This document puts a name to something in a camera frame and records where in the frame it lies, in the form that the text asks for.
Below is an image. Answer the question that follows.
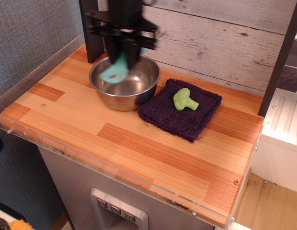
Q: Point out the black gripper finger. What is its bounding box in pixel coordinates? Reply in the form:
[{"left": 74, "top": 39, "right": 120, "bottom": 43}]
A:
[
  {"left": 105, "top": 36, "right": 123, "bottom": 64},
  {"left": 124, "top": 42, "right": 141, "bottom": 69}
]

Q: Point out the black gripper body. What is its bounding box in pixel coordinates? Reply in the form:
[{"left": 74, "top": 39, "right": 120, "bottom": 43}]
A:
[{"left": 86, "top": 0, "right": 158, "bottom": 50}]

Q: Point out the teal dish brush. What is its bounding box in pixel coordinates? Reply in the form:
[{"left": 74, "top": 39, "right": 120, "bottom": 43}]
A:
[{"left": 100, "top": 46, "right": 149, "bottom": 84}]

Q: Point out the dark purple folded cloth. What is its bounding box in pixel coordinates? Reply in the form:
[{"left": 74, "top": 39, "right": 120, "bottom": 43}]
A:
[{"left": 138, "top": 79, "right": 222, "bottom": 142}]

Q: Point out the stainless steel bowl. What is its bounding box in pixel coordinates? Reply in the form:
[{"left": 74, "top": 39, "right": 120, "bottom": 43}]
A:
[{"left": 89, "top": 55, "right": 160, "bottom": 111}]

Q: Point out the green toy broccoli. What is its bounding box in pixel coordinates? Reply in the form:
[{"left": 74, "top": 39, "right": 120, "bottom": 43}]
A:
[{"left": 173, "top": 88, "right": 199, "bottom": 111}]

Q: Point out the clear acrylic edge guard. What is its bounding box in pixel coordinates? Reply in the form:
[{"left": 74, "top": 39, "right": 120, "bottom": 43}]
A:
[{"left": 0, "top": 115, "right": 234, "bottom": 230}]

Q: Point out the grey toy fridge cabinet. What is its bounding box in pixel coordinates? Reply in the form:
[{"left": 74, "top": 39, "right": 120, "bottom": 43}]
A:
[{"left": 38, "top": 147, "right": 214, "bottom": 230}]

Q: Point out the silver dispenser button panel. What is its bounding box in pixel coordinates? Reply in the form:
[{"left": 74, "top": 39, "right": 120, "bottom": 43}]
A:
[{"left": 90, "top": 187, "right": 149, "bottom": 230}]

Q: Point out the white toy sink unit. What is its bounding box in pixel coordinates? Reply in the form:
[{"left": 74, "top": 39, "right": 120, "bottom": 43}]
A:
[{"left": 251, "top": 89, "right": 297, "bottom": 192}]

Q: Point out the orange object bottom left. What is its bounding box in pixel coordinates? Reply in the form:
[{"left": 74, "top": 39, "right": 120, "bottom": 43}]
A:
[{"left": 10, "top": 220, "right": 33, "bottom": 230}]

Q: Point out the dark left frame post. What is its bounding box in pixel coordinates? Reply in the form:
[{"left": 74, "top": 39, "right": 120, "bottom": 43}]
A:
[{"left": 79, "top": 0, "right": 104, "bottom": 63}]

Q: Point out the dark frame post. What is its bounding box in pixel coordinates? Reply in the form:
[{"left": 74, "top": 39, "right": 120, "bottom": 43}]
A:
[
  {"left": 258, "top": 3, "right": 297, "bottom": 117},
  {"left": 79, "top": 0, "right": 104, "bottom": 63}
]

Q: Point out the dark right frame post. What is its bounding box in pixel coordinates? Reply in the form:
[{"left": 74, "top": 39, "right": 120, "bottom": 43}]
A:
[{"left": 258, "top": 3, "right": 297, "bottom": 117}]

